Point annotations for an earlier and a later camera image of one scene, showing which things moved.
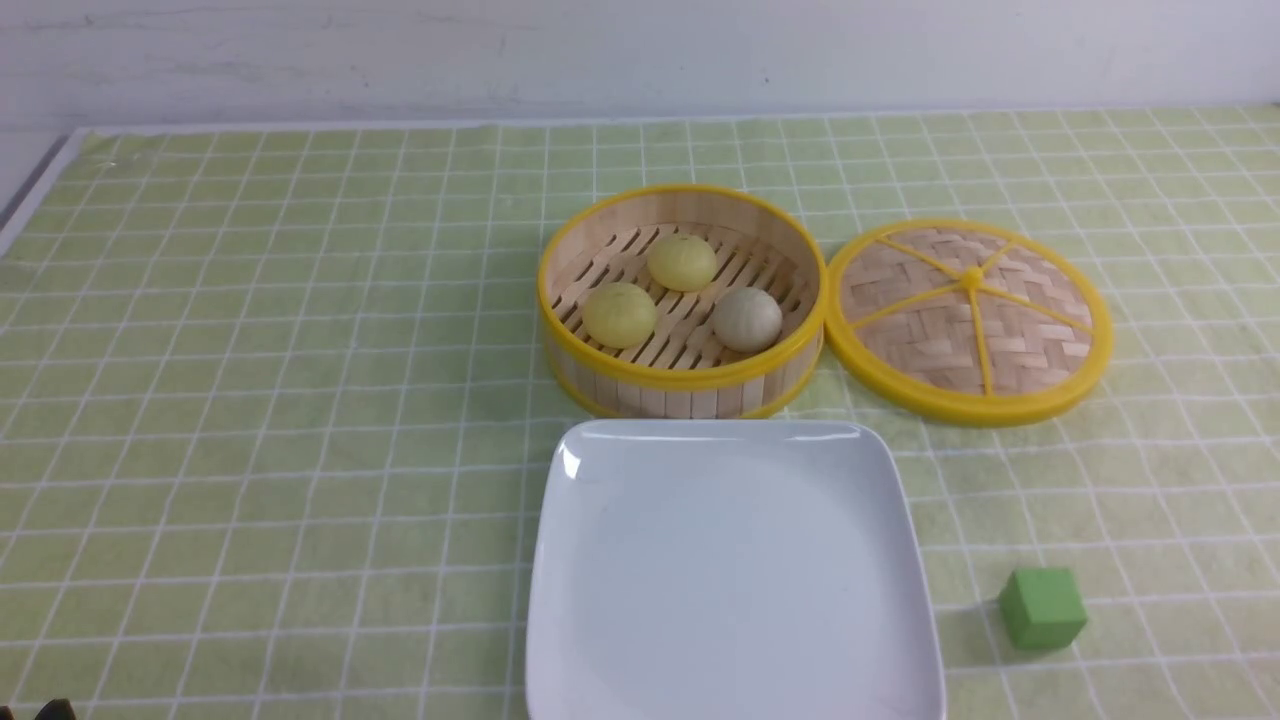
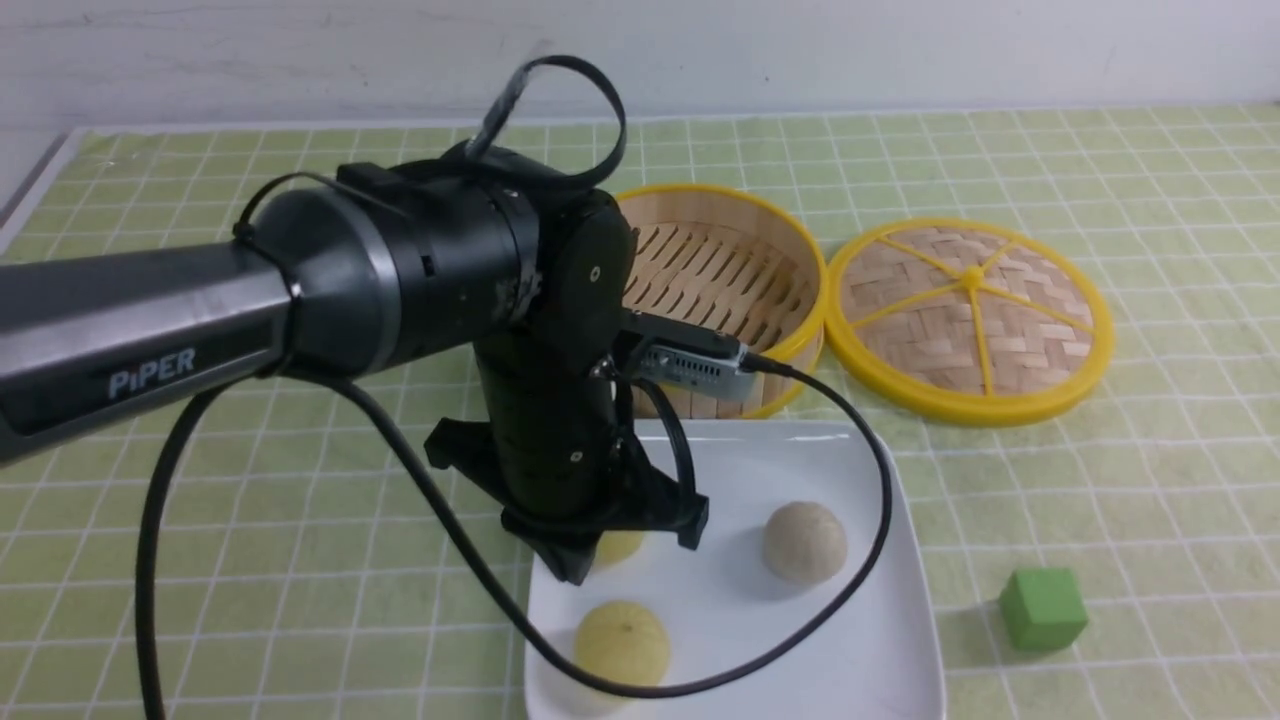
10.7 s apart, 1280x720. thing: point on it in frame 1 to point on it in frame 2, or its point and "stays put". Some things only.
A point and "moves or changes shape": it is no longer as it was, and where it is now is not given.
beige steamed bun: x=747 y=319 to x=803 y=543
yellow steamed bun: x=682 y=262 to x=615 y=546
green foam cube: x=1042 y=608 stays put
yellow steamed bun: x=618 y=315 moves or changes shape
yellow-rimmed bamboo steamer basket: x=685 y=369 stays put
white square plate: x=727 y=569 stays put
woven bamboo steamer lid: x=975 y=322 stays put
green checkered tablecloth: x=274 y=407 stays put
